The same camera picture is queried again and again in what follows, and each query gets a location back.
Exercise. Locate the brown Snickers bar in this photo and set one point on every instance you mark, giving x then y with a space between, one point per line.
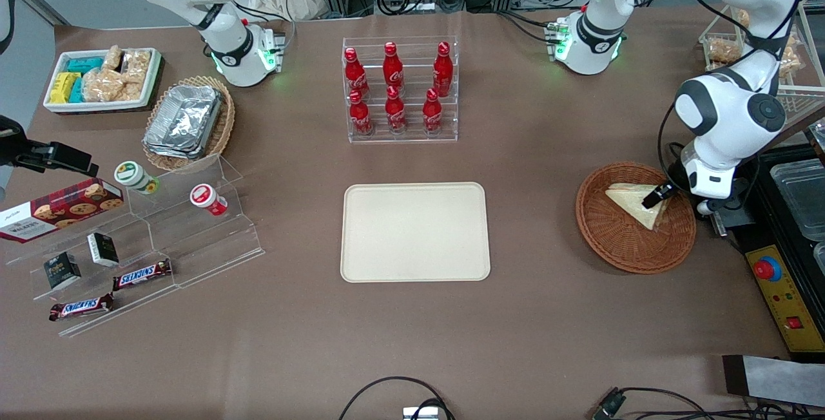
143 274
80 307

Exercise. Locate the clear acrylic bottle rack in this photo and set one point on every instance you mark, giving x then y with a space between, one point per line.
412 138

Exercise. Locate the red tartan cookie box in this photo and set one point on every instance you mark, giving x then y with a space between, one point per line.
58 210

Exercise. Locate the black box with white label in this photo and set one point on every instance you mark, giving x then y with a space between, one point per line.
103 249

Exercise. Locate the yellow control panel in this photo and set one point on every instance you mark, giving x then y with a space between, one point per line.
786 304

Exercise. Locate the black box with gold lettering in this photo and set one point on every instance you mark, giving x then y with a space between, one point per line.
62 270

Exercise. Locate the grey metal plate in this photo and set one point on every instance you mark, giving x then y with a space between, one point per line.
735 220

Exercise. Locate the yellow snack packet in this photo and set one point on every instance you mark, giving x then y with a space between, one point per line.
63 88

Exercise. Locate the round brown wicker basket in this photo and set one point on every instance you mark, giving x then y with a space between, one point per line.
612 239

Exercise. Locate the small clear plastic container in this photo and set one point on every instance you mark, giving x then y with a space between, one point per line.
820 257

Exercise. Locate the triangular sandwich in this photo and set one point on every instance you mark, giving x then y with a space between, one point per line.
628 200

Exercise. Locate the teal snack packet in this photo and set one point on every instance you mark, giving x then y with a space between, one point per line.
84 64
77 91

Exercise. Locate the grey black fabric strip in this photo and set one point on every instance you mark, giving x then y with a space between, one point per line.
773 380

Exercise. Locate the cream plastic serving tray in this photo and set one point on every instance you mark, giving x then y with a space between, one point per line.
416 233

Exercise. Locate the silver connector block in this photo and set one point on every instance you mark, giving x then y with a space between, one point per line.
419 413

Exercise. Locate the red cola bottle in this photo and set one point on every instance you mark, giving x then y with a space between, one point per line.
443 72
361 117
432 114
392 69
356 75
395 112

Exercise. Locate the aluminium foil container stack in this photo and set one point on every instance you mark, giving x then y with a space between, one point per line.
184 120

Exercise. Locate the white rectangular plastic bin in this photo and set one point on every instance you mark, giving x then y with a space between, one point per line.
103 106

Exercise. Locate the red lidded snack cup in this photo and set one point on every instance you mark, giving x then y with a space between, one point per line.
205 197

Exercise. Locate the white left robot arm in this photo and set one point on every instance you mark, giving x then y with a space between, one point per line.
735 104

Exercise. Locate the large clear plastic container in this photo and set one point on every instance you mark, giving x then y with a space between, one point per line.
802 198

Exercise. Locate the oval light wicker basket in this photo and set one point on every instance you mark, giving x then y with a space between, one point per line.
225 124

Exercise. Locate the clear acrylic stepped riser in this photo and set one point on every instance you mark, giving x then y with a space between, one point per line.
38 278
213 246

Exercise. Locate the red emergency stop button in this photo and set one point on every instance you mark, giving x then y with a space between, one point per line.
767 269

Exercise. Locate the black machine base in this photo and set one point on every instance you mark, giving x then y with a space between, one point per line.
760 233

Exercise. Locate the dark metal lever bar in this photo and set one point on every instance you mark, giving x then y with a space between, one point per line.
796 136

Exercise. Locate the clear bag of puffed snacks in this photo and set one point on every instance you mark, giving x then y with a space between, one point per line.
113 58
136 66
132 91
102 85

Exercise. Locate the clear bag of fried snacks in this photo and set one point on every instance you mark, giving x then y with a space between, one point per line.
791 62
742 17
725 51

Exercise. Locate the green lidded snack cup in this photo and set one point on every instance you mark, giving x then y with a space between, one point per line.
132 175

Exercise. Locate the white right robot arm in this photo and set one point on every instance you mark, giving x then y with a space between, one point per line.
225 53

